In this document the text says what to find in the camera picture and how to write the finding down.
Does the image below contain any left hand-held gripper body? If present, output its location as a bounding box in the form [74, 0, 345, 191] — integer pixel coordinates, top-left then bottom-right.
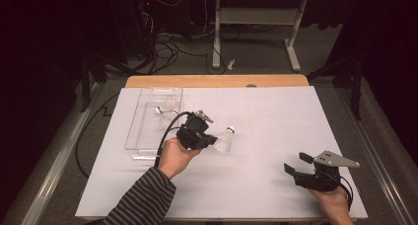
[175, 110, 215, 151]

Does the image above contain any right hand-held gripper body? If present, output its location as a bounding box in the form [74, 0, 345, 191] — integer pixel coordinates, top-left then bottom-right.
[293, 150, 361, 193]

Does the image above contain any clear plastic tray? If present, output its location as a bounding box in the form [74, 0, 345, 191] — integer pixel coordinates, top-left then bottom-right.
[123, 87, 184, 161]

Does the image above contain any person's right hand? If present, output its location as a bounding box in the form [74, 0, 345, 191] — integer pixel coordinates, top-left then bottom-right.
[309, 186, 352, 221]

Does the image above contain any person's left hand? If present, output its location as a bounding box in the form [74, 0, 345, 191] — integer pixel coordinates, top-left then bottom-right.
[157, 137, 202, 180]

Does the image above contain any white paper sheet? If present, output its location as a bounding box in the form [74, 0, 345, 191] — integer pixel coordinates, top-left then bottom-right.
[74, 85, 369, 220]

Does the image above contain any wooden table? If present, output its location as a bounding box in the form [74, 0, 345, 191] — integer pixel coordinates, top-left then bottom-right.
[124, 74, 359, 223]

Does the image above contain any black metal stand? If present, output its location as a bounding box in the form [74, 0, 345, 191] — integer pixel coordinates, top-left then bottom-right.
[78, 51, 132, 113]
[307, 50, 364, 120]

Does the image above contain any dark equipment cabinet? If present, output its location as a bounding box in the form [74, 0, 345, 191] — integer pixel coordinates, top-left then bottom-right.
[111, 0, 159, 58]

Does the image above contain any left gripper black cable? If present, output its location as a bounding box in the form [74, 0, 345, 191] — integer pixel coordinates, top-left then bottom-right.
[74, 92, 193, 179]

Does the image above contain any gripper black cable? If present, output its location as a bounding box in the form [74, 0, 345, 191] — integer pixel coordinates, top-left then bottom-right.
[338, 176, 354, 211]
[74, 92, 193, 179]

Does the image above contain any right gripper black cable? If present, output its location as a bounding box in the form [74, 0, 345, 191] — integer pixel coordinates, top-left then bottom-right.
[338, 176, 354, 211]

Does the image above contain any metal floor rail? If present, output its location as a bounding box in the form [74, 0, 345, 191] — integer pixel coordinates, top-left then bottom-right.
[334, 86, 418, 225]
[19, 83, 100, 225]

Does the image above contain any tangle of floor cables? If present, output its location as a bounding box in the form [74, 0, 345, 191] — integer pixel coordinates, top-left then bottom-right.
[137, 0, 228, 75]

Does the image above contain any white metal stand frame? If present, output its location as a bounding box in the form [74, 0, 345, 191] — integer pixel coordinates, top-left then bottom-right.
[211, 0, 309, 72]

